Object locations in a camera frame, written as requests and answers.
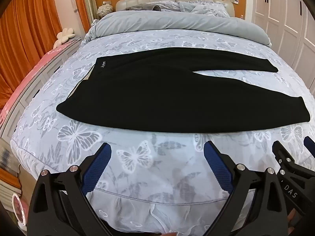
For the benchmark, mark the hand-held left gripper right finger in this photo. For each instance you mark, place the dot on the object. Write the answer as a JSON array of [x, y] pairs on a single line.
[[216, 162]]

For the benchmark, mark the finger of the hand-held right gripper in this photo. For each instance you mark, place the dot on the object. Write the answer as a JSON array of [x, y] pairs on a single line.
[[280, 152], [309, 143]]

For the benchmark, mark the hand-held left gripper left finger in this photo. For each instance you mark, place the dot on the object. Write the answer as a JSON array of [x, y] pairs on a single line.
[[98, 162]]

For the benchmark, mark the black pants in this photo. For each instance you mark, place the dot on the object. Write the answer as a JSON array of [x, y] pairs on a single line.
[[160, 95]]

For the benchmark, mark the person's right hand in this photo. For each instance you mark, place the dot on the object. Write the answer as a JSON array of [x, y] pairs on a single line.
[[292, 215]]

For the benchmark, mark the butterfly print bed sheet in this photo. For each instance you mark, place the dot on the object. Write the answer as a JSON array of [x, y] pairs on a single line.
[[147, 157]]

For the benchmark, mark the round pink white disc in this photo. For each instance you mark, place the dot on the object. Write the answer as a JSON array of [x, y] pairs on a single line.
[[18, 206]]

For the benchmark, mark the grey drawer cabinet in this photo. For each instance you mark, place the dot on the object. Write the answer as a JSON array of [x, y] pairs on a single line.
[[41, 81]]

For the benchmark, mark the white wardrobe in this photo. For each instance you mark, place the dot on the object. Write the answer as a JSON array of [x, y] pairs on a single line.
[[283, 17]]

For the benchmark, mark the white flower plush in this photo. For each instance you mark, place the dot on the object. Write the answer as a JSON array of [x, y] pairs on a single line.
[[65, 35]]

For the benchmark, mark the grey duvet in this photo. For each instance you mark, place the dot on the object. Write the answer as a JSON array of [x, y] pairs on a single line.
[[172, 19]]

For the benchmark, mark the orange curtain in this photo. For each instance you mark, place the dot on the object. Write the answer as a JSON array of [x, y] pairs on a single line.
[[29, 29]]

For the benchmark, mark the white feathery ornament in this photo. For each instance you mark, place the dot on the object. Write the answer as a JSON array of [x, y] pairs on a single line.
[[104, 9]]

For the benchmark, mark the light grey pillow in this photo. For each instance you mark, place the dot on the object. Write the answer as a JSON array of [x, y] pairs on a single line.
[[204, 8]]

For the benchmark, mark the dark grey rolled cloth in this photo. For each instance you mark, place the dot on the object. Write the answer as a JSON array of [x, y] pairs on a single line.
[[147, 7]]

